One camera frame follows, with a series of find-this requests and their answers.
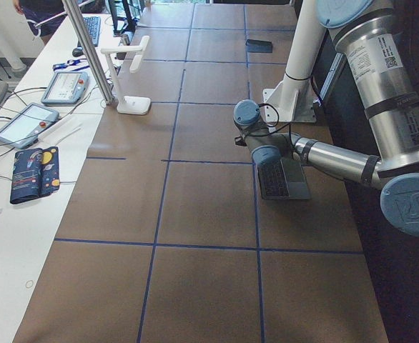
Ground grey laptop computer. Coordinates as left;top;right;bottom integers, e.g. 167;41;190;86
257;158;311;200

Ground black mouse pad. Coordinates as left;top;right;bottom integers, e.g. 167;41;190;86
245;39;273;54

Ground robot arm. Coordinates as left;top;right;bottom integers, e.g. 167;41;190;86
233;1;419;237

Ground white desk lamp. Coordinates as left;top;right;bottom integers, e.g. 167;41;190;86
99;35;152;116

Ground black computer mouse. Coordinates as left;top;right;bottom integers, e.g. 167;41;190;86
72;46;84;58

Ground far teach pendant tablet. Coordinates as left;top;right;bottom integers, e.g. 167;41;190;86
41;71;89;106

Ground teach pendant tablet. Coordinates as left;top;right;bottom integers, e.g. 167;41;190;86
0;103;59;149
41;71;89;106

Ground space pattern pencil case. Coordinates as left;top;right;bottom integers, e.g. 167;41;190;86
9;146;60;204

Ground black computer keyboard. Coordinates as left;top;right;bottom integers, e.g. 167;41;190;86
84;16;101;46

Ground near teach pendant tablet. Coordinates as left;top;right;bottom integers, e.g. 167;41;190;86
0;103;59;149

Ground person in dark shorts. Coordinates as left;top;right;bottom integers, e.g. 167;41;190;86
12;0;64;45

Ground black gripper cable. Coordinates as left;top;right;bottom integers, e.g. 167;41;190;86
257;102;295;158

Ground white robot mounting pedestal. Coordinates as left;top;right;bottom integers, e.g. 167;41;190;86
263;0;326;123

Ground blue lanyard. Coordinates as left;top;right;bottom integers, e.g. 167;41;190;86
51;59;90;71

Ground aluminium frame post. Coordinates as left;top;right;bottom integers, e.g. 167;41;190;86
62;0;114;106

